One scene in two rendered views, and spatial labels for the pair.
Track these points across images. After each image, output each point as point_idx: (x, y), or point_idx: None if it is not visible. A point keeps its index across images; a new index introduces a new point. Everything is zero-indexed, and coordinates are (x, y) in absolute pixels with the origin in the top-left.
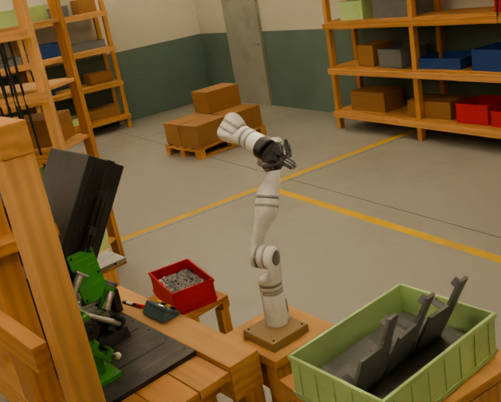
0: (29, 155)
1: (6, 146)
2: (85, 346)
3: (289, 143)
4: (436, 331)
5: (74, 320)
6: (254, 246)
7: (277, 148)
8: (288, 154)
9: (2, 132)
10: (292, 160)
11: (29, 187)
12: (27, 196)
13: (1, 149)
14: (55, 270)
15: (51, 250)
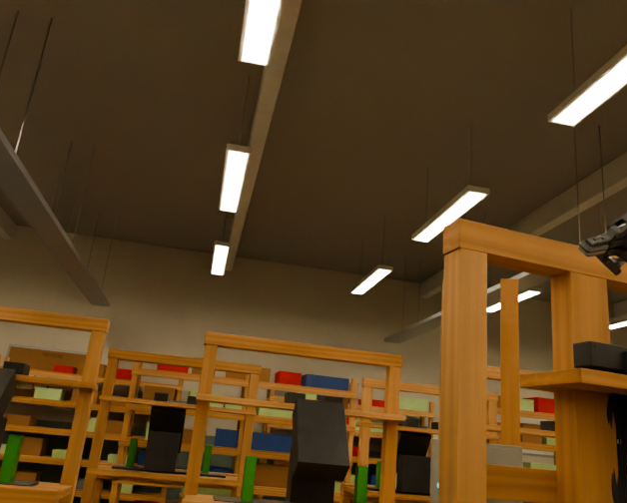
0: (457, 251)
1: (446, 242)
2: (453, 471)
3: None
4: None
5: (452, 432)
6: None
7: (624, 226)
8: (608, 230)
9: (446, 230)
10: (590, 238)
11: (452, 280)
12: (449, 288)
13: (443, 244)
14: (450, 368)
15: (452, 346)
